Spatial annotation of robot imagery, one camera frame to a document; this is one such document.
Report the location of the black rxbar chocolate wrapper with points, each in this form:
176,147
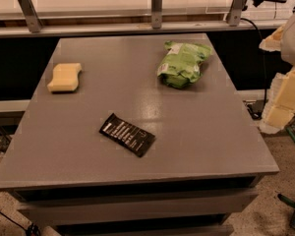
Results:
127,135

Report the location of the metal rail shelf frame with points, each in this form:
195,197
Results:
58,13

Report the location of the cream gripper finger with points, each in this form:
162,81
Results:
272,42
280,108

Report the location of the grey table with drawers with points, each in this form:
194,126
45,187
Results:
126,155

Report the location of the green chip bag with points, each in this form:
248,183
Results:
180,67

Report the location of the yellow sponge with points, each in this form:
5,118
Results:
65,77

